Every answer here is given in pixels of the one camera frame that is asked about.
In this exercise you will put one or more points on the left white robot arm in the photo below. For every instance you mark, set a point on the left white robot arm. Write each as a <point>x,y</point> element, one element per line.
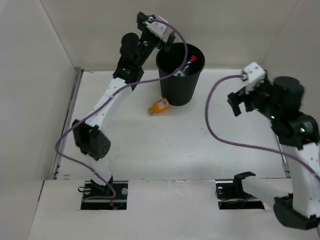
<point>90,133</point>

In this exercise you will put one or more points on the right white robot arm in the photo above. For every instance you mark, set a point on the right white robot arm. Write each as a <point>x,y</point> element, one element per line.
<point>299,136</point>

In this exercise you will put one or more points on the small orange juice bottle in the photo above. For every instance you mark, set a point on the small orange juice bottle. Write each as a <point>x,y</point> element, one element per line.
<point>159,107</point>

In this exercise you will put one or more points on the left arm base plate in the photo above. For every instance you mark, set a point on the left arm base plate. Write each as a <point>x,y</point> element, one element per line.
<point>102,197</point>

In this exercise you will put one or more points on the right aluminium frame rail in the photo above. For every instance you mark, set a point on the right aluminium frame rail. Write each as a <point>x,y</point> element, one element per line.
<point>284,160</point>

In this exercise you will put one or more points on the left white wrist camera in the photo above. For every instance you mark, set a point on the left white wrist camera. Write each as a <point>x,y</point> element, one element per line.
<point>156,26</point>

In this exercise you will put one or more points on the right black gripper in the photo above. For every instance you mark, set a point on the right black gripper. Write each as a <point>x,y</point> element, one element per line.
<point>234,99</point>

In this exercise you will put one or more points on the left aluminium frame rail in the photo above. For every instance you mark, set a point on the left aluminium frame rail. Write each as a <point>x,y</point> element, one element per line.
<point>67,122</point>

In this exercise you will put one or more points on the black plastic waste bin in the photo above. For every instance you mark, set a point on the black plastic waste bin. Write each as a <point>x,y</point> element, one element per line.
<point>179,90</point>

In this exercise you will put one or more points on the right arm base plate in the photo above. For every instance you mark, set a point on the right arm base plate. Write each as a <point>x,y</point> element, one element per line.
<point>228,199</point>

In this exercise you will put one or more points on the aluminium frame rail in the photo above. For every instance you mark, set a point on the aluminium frame rail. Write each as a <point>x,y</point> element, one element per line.
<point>284,160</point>
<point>67,122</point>

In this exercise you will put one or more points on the red label clear bottle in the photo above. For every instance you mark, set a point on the red label clear bottle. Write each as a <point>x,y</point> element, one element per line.
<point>187,67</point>

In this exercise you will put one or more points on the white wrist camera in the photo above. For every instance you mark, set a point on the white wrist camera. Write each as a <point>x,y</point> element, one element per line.
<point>156,26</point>
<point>254,73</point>

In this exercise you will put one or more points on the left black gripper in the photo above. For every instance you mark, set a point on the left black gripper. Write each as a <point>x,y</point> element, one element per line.
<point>155,38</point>

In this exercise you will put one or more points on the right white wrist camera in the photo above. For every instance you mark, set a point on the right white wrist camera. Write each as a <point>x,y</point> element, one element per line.
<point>254,73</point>

